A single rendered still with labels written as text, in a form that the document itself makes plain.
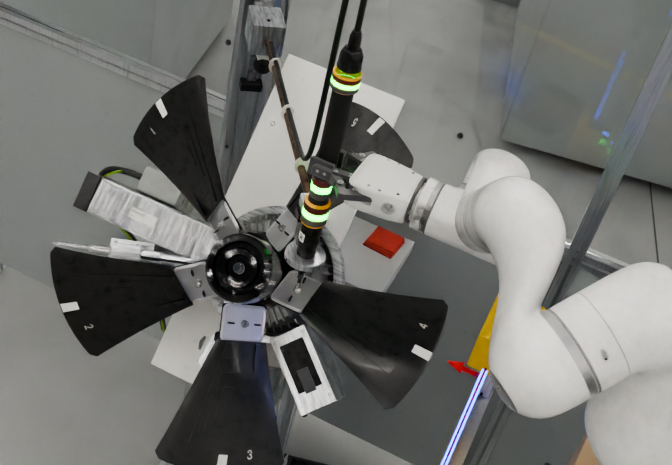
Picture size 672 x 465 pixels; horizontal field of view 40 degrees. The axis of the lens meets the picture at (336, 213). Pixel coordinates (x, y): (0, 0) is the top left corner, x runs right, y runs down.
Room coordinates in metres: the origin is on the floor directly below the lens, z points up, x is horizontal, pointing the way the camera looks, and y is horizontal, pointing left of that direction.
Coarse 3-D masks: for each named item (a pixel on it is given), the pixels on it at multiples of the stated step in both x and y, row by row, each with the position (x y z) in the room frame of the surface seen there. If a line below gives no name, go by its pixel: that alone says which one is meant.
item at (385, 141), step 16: (352, 112) 1.44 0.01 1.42; (368, 112) 1.42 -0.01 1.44; (368, 128) 1.39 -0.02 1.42; (384, 128) 1.37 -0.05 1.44; (352, 144) 1.37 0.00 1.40; (368, 144) 1.35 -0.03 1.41; (384, 144) 1.34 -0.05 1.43; (400, 144) 1.33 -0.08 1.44; (400, 160) 1.31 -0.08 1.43; (288, 208) 1.31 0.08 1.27
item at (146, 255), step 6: (72, 246) 1.31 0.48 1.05; (78, 246) 1.31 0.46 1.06; (84, 246) 1.31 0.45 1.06; (90, 246) 1.30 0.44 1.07; (96, 246) 1.31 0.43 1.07; (102, 246) 1.31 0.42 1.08; (96, 252) 1.30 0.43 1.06; (102, 252) 1.30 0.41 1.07; (108, 252) 1.30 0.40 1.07; (144, 252) 1.30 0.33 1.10; (150, 252) 1.30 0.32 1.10; (156, 252) 1.30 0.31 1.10; (162, 252) 1.30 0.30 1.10; (144, 258) 1.29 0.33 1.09; (150, 258) 1.29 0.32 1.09; (156, 258) 1.29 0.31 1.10; (162, 258) 1.29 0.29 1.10; (168, 258) 1.29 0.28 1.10; (174, 258) 1.29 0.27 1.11; (180, 258) 1.29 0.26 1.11; (186, 258) 1.29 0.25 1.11; (192, 258) 1.29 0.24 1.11; (180, 264) 1.28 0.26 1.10
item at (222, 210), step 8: (216, 208) 1.29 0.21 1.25; (224, 208) 1.28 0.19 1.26; (216, 216) 1.29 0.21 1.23; (224, 216) 1.28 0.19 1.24; (232, 216) 1.26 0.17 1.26; (216, 224) 1.29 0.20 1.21; (224, 224) 1.28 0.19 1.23; (232, 224) 1.26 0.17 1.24; (224, 232) 1.28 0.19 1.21; (232, 232) 1.26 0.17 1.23
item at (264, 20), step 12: (264, 0) 1.84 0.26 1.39; (252, 12) 1.78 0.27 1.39; (264, 12) 1.80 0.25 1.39; (276, 12) 1.81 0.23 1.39; (252, 24) 1.74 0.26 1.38; (264, 24) 1.75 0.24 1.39; (276, 24) 1.76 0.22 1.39; (252, 36) 1.73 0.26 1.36; (264, 36) 1.74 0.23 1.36; (276, 36) 1.75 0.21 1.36; (252, 48) 1.73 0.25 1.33; (264, 48) 1.74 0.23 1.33; (276, 48) 1.75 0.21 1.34
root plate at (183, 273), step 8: (192, 264) 1.20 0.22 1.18; (200, 264) 1.21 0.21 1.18; (176, 272) 1.20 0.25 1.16; (184, 272) 1.20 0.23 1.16; (200, 272) 1.21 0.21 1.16; (184, 280) 1.20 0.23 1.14; (192, 280) 1.21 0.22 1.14; (200, 280) 1.21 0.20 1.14; (184, 288) 1.20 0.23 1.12; (192, 288) 1.21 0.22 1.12; (200, 288) 1.21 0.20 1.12; (208, 288) 1.21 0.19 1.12; (192, 296) 1.21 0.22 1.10; (200, 296) 1.21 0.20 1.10; (208, 296) 1.22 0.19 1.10; (216, 296) 1.22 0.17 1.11
